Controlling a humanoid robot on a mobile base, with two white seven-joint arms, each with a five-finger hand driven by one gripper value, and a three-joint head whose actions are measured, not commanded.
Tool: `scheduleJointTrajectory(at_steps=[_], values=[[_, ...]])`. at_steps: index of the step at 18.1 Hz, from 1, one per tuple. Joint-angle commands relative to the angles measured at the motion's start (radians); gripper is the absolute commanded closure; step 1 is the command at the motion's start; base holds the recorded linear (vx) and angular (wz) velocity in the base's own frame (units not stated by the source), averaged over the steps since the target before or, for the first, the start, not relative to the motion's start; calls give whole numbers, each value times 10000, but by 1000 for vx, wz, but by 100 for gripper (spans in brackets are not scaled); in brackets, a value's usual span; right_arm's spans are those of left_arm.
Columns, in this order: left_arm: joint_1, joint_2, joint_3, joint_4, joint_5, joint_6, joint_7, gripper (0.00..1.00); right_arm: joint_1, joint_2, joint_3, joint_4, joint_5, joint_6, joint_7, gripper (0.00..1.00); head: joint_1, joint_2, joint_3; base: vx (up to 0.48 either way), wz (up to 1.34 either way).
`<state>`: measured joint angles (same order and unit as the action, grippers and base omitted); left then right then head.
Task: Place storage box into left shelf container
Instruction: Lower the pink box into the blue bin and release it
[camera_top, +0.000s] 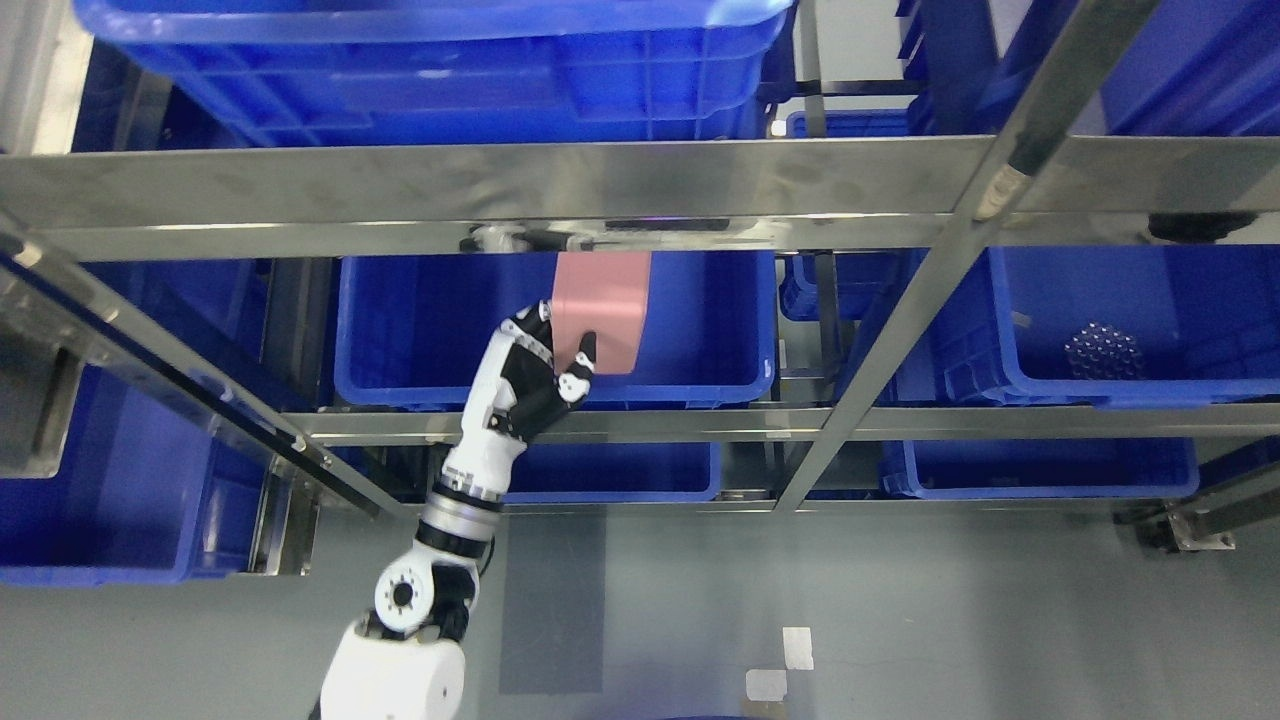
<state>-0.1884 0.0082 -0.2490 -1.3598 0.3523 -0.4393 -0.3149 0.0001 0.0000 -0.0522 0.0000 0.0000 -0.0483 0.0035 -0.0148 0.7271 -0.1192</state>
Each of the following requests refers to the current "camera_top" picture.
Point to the blue shelf container centre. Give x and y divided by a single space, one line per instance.
411 330

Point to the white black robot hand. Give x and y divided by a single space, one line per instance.
516 393

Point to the blue shelf container right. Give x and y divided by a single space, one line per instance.
1205 317

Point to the blue bin far left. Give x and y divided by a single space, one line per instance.
142 495

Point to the blue shelf container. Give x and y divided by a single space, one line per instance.
1205 317
411 330

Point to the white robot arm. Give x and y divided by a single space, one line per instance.
403 657

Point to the blue top shelf bin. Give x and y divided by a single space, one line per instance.
381 73

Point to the cluster of metal balls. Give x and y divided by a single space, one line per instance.
1100 352

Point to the blue lower bin centre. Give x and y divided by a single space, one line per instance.
642 473

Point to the pink plastic storage box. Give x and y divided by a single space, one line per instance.
606 293

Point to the blue lower bin right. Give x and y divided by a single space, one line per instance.
996 469

